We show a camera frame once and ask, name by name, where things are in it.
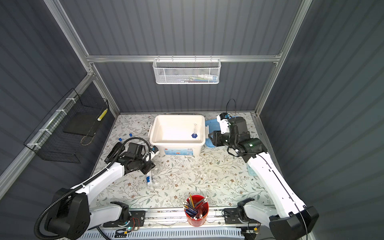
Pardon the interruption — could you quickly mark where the white plastic storage bin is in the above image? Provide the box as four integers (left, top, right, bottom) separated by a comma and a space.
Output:
148, 115, 207, 157

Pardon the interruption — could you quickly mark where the teal calculator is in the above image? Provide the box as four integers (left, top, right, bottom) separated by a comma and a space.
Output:
247, 165, 257, 177

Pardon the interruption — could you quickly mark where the white blue small bottle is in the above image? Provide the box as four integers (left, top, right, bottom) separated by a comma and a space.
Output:
146, 175, 153, 186

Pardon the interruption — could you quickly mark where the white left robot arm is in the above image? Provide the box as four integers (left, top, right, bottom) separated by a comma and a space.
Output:
34, 137, 159, 240

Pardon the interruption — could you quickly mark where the blue bottle cap piece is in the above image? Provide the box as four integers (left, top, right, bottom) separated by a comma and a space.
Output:
192, 123, 198, 139

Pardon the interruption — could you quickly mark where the yellow item in basket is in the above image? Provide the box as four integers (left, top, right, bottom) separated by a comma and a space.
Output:
97, 108, 109, 122

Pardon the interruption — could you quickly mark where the red pencil cup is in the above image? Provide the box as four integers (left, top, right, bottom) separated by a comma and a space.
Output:
184, 195, 209, 227

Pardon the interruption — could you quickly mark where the white wire wall basket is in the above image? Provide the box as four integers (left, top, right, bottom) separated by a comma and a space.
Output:
153, 59, 222, 85

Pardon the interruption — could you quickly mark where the black wire side basket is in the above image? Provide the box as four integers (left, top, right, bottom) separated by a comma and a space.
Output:
24, 90, 109, 164

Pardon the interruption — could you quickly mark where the clear glass flask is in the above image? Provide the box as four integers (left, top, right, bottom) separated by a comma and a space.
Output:
151, 164, 163, 178

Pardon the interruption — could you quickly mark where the black stapler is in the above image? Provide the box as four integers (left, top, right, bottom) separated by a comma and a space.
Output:
105, 142, 126, 164

